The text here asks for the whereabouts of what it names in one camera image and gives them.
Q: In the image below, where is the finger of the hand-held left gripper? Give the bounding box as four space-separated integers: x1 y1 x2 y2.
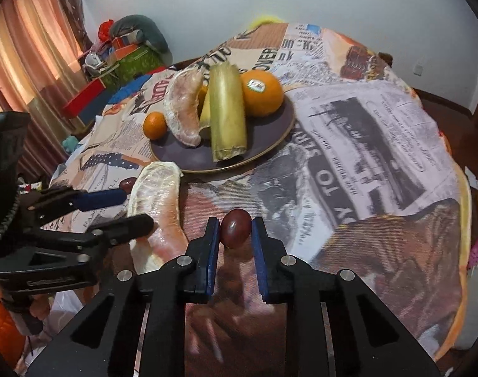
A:
26 187 127 221
31 213 155 265

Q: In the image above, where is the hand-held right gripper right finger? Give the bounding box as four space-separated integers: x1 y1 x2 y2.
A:
251 217 436 377

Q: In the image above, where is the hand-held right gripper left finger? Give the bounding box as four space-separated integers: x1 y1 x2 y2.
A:
25 217 221 377

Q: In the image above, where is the peeled pomelo segment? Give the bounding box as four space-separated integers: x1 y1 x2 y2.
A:
127 161 189 275
164 68 208 148

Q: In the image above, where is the small tangerine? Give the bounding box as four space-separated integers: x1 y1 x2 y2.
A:
143 112 168 141

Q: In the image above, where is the dark purple plate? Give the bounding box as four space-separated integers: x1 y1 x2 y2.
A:
149 86 296 174

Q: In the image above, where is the green sugarcane piece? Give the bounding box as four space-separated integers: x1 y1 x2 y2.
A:
199 85 212 129
208 62 248 162

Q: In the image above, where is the orange with sticker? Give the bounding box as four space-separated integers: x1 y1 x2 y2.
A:
240 70 283 117

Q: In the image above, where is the red box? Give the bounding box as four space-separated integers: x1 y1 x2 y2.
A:
63 78 107 117

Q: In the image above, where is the striped orange curtain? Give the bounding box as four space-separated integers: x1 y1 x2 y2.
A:
0 0 86 158

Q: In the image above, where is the printed blanket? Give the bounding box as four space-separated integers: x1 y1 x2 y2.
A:
39 21 474 377

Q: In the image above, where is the orange box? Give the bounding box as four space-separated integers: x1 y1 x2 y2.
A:
111 43 140 60

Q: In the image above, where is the red plastic bag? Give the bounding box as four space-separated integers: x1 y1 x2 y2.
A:
97 19 116 42

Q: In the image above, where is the brown patterned curtain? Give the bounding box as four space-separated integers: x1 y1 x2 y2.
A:
52 0 94 50

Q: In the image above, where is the yellow hoop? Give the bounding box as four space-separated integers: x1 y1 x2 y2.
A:
250 14 281 26

